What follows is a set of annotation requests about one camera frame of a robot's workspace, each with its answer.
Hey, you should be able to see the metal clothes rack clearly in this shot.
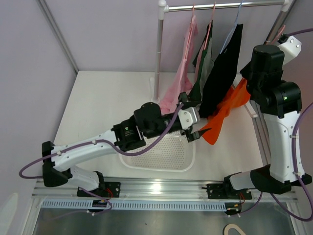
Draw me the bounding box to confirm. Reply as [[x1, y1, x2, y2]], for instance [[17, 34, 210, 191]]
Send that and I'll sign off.
[[150, 0, 297, 103]]

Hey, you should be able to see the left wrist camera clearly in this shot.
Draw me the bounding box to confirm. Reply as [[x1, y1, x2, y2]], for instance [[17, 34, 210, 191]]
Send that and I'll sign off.
[[178, 107, 201, 130]]

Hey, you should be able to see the pink t shirt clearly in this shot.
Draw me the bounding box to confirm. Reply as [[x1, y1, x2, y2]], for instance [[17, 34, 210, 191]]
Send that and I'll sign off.
[[159, 22, 198, 114]]

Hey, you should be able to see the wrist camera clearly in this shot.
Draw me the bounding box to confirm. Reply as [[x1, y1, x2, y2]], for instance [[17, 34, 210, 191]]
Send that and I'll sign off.
[[178, 107, 201, 130], [278, 34, 302, 66]]

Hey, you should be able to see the blue wire hanger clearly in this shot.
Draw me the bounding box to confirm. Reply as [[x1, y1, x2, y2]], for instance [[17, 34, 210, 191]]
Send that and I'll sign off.
[[220, 0, 244, 54]]

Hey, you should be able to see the orange t shirt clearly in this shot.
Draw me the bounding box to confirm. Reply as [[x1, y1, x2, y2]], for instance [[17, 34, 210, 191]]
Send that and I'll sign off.
[[201, 78, 250, 145]]

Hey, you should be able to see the beige curved object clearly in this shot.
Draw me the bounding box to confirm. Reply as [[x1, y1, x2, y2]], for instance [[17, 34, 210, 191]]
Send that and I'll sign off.
[[223, 224, 246, 235]]

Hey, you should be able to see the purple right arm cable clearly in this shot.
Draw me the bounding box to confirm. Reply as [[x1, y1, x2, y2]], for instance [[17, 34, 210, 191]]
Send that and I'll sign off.
[[268, 28, 313, 220]]

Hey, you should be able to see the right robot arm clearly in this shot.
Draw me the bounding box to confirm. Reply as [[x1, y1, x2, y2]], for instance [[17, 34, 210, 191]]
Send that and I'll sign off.
[[223, 45, 312, 198]]

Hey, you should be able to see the white perforated plastic basket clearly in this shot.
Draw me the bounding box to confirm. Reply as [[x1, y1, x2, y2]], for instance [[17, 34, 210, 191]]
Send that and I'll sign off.
[[119, 132, 196, 172]]

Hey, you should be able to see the aluminium mounting rail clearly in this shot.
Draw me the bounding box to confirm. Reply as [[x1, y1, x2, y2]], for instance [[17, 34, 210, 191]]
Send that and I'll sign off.
[[31, 177, 299, 202]]

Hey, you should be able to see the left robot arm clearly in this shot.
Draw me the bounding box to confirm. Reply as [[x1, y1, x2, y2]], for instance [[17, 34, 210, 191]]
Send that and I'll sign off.
[[42, 93, 210, 196]]

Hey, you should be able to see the black t shirt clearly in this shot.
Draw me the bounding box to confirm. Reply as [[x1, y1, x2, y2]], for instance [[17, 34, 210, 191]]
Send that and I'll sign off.
[[199, 24, 244, 118]]

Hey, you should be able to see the green and white t shirt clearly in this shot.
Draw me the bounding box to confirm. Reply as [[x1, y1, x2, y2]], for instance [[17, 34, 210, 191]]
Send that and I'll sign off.
[[189, 24, 214, 101]]

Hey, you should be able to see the pink hanger of green shirt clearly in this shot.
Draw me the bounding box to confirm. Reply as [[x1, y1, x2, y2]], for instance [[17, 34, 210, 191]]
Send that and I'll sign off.
[[203, 1, 216, 50]]

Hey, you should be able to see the slotted cable duct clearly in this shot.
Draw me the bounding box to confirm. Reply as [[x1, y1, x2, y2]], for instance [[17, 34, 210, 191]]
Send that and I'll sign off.
[[42, 199, 226, 212]]

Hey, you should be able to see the pink hanger of orange shirt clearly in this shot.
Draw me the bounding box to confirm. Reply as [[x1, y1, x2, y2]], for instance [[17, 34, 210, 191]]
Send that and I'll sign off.
[[269, 24, 286, 45]]

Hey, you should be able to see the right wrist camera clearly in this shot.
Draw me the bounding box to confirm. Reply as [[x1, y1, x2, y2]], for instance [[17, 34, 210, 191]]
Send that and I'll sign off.
[[278, 34, 302, 66]]

